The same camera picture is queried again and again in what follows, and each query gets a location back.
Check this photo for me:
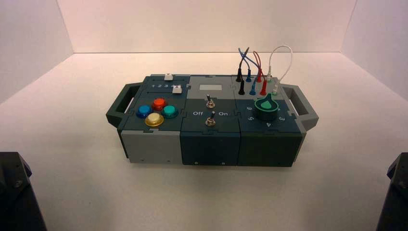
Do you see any modular dark green control box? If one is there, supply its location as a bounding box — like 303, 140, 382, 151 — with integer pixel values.
105, 74, 319, 167

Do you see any green rotary knob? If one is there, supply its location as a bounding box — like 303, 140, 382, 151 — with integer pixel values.
254, 93, 280, 121

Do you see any red jumper cable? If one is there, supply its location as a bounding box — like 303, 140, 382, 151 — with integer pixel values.
253, 51, 268, 96

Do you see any blue push button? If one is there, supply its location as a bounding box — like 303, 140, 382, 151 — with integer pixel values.
136, 104, 153, 118

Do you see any blue jumper cable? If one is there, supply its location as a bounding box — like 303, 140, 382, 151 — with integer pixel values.
238, 47, 258, 96

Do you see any grey box handle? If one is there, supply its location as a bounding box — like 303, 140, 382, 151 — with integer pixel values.
282, 84, 319, 131

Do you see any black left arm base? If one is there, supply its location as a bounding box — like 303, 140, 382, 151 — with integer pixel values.
0, 152, 48, 231

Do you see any yellow push button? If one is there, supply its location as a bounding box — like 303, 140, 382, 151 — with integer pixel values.
144, 112, 165, 128

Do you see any dark green box handle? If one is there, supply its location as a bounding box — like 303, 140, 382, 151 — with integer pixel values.
105, 82, 143, 128

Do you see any red push button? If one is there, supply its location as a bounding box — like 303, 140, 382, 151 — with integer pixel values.
152, 98, 167, 111

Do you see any black jumper cable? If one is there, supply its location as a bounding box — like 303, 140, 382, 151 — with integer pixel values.
235, 47, 251, 96

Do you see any green push button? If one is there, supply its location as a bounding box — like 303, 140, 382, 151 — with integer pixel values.
161, 105, 179, 119

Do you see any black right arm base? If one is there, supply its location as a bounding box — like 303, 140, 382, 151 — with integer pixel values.
376, 152, 408, 231

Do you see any white jumper cable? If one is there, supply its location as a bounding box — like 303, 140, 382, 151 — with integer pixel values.
266, 45, 293, 96

